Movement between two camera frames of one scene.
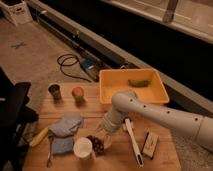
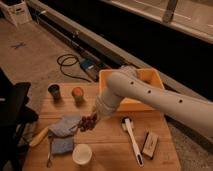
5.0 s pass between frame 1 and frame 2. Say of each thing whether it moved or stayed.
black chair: stayed
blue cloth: stayed
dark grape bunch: moved
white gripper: moved
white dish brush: stayed
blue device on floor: stayed
